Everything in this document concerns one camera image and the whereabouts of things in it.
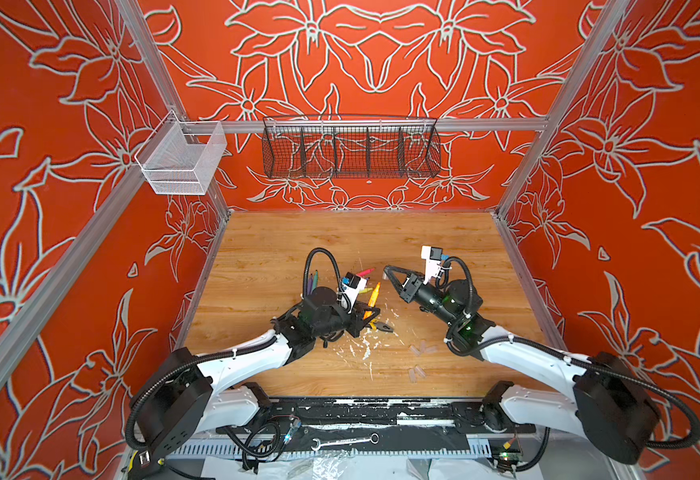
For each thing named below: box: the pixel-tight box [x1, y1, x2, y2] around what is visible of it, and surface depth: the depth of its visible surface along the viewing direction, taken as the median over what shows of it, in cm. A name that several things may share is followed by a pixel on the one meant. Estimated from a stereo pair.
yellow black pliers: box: [369, 319, 394, 333], surface depth 89 cm
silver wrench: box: [311, 433, 380, 451], surface depth 71 cm
